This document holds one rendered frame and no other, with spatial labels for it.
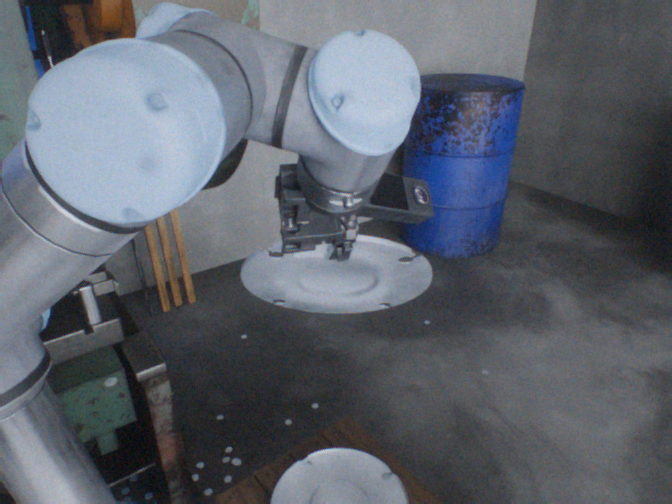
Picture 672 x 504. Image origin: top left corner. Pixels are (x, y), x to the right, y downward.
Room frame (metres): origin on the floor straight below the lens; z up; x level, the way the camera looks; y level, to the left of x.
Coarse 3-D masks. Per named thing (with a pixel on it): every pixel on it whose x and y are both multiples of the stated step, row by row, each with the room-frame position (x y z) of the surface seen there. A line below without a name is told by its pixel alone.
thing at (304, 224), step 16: (288, 176) 0.45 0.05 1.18; (288, 192) 0.43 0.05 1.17; (288, 208) 0.48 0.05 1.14; (304, 208) 0.45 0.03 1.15; (320, 208) 0.43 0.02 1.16; (288, 224) 0.47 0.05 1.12; (304, 224) 0.47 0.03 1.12; (320, 224) 0.47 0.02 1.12; (336, 224) 0.48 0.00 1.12; (352, 224) 0.48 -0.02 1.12; (288, 240) 0.46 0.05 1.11; (304, 240) 0.47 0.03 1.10; (320, 240) 0.49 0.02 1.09; (336, 240) 0.49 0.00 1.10; (352, 240) 0.49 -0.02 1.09
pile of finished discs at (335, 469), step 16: (304, 464) 0.80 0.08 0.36; (320, 464) 0.80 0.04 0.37; (336, 464) 0.80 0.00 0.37; (352, 464) 0.80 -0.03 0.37; (368, 464) 0.80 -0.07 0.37; (384, 464) 0.79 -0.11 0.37; (288, 480) 0.75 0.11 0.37; (304, 480) 0.75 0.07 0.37; (320, 480) 0.75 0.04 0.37; (336, 480) 0.75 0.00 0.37; (352, 480) 0.75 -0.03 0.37; (368, 480) 0.75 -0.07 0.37; (384, 480) 0.76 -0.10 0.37; (272, 496) 0.71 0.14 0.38; (288, 496) 0.71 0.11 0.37; (304, 496) 0.71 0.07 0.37; (320, 496) 0.71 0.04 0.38; (336, 496) 0.71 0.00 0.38; (352, 496) 0.71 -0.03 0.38; (368, 496) 0.71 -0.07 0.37; (384, 496) 0.71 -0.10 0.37; (400, 496) 0.71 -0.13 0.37
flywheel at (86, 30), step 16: (96, 0) 1.04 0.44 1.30; (112, 0) 1.03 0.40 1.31; (128, 0) 1.00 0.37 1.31; (64, 16) 1.33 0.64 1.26; (80, 16) 1.32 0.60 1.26; (96, 16) 1.07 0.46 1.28; (112, 16) 1.04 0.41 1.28; (128, 16) 1.02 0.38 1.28; (80, 32) 1.31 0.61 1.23; (96, 32) 1.25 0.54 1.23; (112, 32) 1.09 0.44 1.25; (128, 32) 1.03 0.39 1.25; (80, 48) 1.30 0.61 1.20
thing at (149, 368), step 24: (120, 312) 1.04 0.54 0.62; (144, 336) 0.91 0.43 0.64; (120, 360) 1.04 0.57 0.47; (144, 360) 0.83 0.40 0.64; (144, 384) 0.78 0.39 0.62; (168, 384) 0.79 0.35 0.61; (144, 408) 0.88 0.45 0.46; (168, 408) 0.79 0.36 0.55; (144, 432) 0.90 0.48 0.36; (168, 432) 0.78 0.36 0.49; (168, 456) 0.78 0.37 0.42; (168, 480) 0.77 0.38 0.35; (192, 480) 1.02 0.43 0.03
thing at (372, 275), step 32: (256, 256) 0.61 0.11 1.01; (288, 256) 0.61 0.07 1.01; (352, 256) 0.61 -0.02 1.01; (384, 256) 0.61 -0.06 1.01; (256, 288) 0.68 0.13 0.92; (288, 288) 0.68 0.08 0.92; (320, 288) 0.69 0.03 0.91; (352, 288) 0.69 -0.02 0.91; (384, 288) 0.68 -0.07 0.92; (416, 288) 0.67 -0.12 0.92
